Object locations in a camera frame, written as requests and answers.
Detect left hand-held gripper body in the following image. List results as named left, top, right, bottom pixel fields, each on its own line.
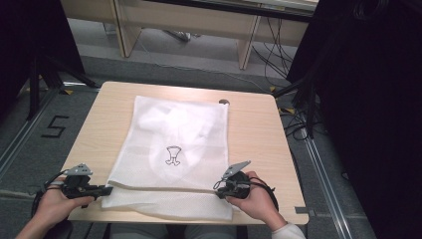
left=60, top=162, right=98, bottom=209

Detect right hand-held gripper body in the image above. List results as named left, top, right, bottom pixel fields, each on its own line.
left=221, top=160, right=253, bottom=200

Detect white mesh laundry bag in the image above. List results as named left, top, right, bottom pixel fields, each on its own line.
left=101, top=95, right=235, bottom=222

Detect person's right hand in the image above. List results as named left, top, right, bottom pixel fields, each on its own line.
left=226, top=170, right=287, bottom=232

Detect person's left hand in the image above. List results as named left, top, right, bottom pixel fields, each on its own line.
left=32, top=186, right=96, bottom=231

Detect black tape floor number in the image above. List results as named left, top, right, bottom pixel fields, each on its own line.
left=41, top=115, right=71, bottom=139

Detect white garment with black print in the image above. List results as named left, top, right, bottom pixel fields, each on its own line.
left=136, top=99, right=222, bottom=187

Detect grey tape strip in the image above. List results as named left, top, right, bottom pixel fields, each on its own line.
left=294, top=205, right=317, bottom=217

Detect black metal stand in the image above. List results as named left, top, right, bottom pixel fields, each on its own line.
left=273, top=71, right=321, bottom=139
left=26, top=54, right=101, bottom=121

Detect black curtain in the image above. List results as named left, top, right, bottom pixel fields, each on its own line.
left=0, top=0, right=86, bottom=118
left=287, top=0, right=422, bottom=239

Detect light wooden desk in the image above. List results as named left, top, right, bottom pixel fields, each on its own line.
left=60, top=0, right=320, bottom=71

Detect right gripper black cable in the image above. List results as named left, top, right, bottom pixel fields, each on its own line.
left=247, top=176, right=281, bottom=213

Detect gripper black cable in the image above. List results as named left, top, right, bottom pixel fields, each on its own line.
left=247, top=176, right=281, bottom=213
left=30, top=169, right=69, bottom=218

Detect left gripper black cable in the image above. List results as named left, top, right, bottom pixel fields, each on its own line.
left=30, top=169, right=69, bottom=218

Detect metal floor rail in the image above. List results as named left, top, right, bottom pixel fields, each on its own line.
left=0, top=87, right=58, bottom=178
left=300, top=127, right=354, bottom=239

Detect black floor cables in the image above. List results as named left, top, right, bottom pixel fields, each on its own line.
left=279, top=105, right=329, bottom=141

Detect hanging black cables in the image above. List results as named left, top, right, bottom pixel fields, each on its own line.
left=251, top=16, right=302, bottom=83

